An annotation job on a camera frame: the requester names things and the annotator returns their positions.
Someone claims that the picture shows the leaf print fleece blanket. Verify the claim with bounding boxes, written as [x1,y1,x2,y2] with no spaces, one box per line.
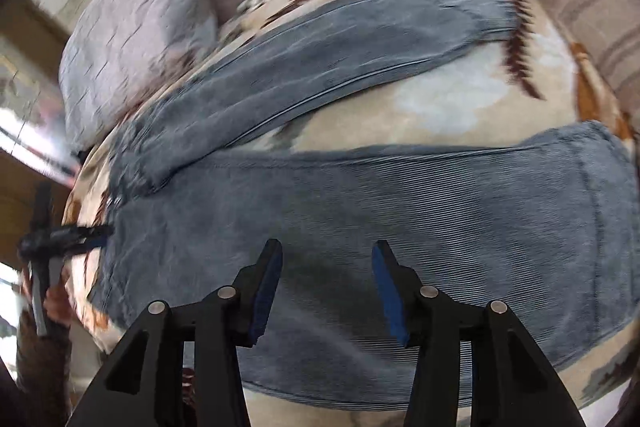
[62,0,640,427]

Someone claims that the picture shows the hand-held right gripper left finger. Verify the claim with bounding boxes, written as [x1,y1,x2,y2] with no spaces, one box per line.
[65,238,284,427]

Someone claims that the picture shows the person's left hand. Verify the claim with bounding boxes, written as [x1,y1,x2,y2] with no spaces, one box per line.
[42,276,72,334]

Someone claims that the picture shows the grey quilted pillow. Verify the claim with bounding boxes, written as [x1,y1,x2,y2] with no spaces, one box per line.
[59,0,218,152]

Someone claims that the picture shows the striped beige patterned pillow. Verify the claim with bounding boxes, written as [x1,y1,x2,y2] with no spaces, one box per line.
[480,0,640,108]

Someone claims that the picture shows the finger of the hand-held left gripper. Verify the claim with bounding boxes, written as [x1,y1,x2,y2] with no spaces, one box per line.
[64,237,110,256]
[62,225,115,242]

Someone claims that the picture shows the person's left forearm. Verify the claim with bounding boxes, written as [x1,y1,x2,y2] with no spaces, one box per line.
[14,322,73,427]

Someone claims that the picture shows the grey-blue corduroy pants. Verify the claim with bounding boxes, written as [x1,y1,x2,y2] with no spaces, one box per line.
[92,0,636,410]

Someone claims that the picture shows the brown wooden furniture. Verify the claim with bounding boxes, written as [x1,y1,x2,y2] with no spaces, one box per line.
[0,0,81,268]

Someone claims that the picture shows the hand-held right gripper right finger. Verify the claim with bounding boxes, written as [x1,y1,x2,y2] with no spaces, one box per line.
[371,240,586,427]

